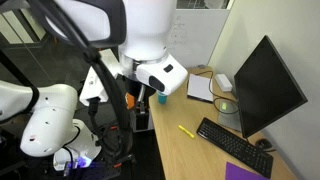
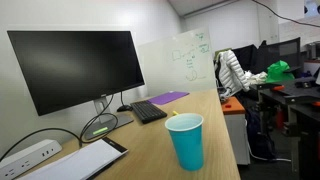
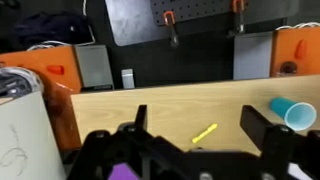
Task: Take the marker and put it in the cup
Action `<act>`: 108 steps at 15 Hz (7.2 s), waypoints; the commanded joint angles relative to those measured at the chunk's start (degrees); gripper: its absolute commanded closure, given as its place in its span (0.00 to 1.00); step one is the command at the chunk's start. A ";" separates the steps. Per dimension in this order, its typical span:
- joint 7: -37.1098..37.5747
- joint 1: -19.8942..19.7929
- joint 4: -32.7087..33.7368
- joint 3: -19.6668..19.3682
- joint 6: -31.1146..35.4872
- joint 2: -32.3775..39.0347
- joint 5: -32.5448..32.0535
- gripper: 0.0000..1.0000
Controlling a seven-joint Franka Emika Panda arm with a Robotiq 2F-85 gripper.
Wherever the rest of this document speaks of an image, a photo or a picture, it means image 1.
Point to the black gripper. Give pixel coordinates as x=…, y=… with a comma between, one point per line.
x=136, y=85

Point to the yellow marker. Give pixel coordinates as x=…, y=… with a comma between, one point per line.
x=186, y=131

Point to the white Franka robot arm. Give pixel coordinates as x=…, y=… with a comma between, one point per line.
x=50, y=120

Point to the teal cup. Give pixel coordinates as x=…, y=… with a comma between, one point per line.
x=162, y=99

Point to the orange box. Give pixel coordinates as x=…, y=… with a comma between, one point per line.
x=129, y=100

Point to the light grey box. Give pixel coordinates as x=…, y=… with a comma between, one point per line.
x=151, y=121

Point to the black orange clamp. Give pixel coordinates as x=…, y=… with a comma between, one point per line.
x=118, y=164
x=114, y=127

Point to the white notebook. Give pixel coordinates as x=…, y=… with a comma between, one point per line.
x=200, y=87

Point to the white power adapter box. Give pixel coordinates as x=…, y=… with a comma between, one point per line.
x=223, y=82

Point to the grey monitor stand base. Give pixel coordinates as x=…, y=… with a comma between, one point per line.
x=228, y=118

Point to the white whiteboard with drawings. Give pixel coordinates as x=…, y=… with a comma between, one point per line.
x=196, y=36

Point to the black keyboard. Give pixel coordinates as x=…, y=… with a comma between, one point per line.
x=233, y=146

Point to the purple paper sheet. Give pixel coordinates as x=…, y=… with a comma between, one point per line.
x=240, y=172

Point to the black computer monitor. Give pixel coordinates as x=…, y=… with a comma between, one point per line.
x=263, y=90

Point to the black computer mouse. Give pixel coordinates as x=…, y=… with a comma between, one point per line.
x=264, y=143

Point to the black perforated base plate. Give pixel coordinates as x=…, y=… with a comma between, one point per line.
x=96, y=173

